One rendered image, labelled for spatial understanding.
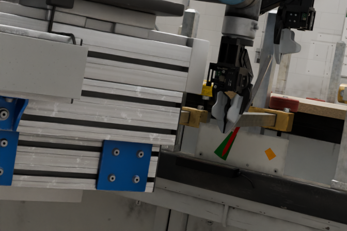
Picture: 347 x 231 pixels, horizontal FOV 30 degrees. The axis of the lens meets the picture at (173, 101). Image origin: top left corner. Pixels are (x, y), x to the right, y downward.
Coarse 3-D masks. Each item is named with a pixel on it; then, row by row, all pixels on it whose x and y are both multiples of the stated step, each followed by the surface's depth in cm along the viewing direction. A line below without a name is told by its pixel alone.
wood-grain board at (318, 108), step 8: (232, 96) 197; (280, 96) 223; (288, 96) 248; (304, 104) 187; (312, 104) 186; (320, 104) 203; (328, 104) 226; (336, 104) 252; (304, 112) 187; (312, 112) 186; (320, 112) 185; (328, 112) 184; (336, 112) 183; (344, 112) 182
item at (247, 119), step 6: (246, 114) 151; (252, 114) 155; (258, 114) 159; (264, 114) 164; (270, 114) 168; (240, 120) 148; (246, 120) 152; (252, 120) 156; (258, 120) 160; (264, 120) 164; (270, 120) 169; (234, 126) 145; (240, 126) 149; (246, 126) 153
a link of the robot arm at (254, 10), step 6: (258, 0) 139; (228, 6) 140; (252, 6) 138; (258, 6) 140; (228, 12) 140; (234, 12) 139; (240, 12) 138; (246, 12) 138; (252, 12) 139; (258, 12) 140; (246, 18) 145; (252, 18) 139; (258, 18) 142
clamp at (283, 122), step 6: (252, 108) 175; (258, 108) 175; (276, 114) 172; (282, 114) 172; (288, 114) 171; (276, 120) 172; (282, 120) 172; (288, 120) 171; (264, 126) 174; (270, 126) 173; (276, 126) 172; (282, 126) 172; (288, 126) 172
